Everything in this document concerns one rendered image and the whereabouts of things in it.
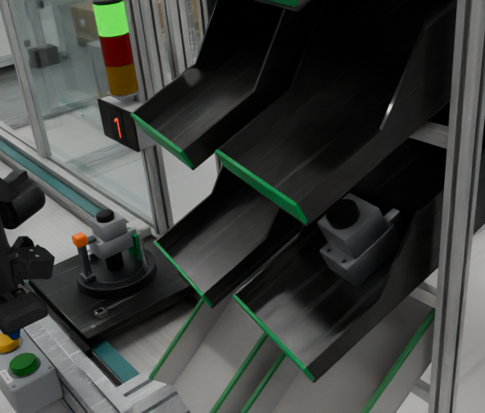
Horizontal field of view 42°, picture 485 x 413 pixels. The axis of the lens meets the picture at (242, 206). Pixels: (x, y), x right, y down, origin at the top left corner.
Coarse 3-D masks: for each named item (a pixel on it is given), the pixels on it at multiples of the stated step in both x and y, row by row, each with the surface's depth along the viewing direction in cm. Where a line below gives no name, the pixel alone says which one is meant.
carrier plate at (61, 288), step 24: (144, 240) 123; (72, 264) 117; (168, 264) 115; (48, 288) 111; (72, 288) 110; (144, 288) 108; (168, 288) 108; (192, 288) 109; (72, 312) 104; (120, 312) 103; (144, 312) 104; (96, 336) 99
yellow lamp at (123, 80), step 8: (128, 64) 107; (112, 72) 107; (120, 72) 107; (128, 72) 107; (112, 80) 108; (120, 80) 107; (128, 80) 108; (136, 80) 109; (112, 88) 108; (120, 88) 108; (128, 88) 108; (136, 88) 110
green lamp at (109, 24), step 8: (96, 8) 102; (104, 8) 102; (112, 8) 102; (120, 8) 103; (96, 16) 103; (104, 16) 102; (112, 16) 102; (120, 16) 103; (104, 24) 103; (112, 24) 103; (120, 24) 103; (104, 32) 104; (112, 32) 103; (120, 32) 104
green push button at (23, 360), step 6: (24, 354) 96; (30, 354) 96; (12, 360) 95; (18, 360) 95; (24, 360) 95; (30, 360) 95; (36, 360) 95; (12, 366) 94; (18, 366) 94; (24, 366) 94; (30, 366) 94; (36, 366) 95; (12, 372) 94; (18, 372) 93; (24, 372) 93
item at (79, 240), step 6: (78, 234) 105; (84, 234) 105; (72, 240) 106; (78, 240) 104; (84, 240) 105; (90, 240) 106; (96, 240) 107; (78, 246) 105; (84, 246) 106; (78, 252) 107; (84, 252) 106; (84, 258) 107; (84, 264) 107; (84, 270) 107; (90, 270) 108
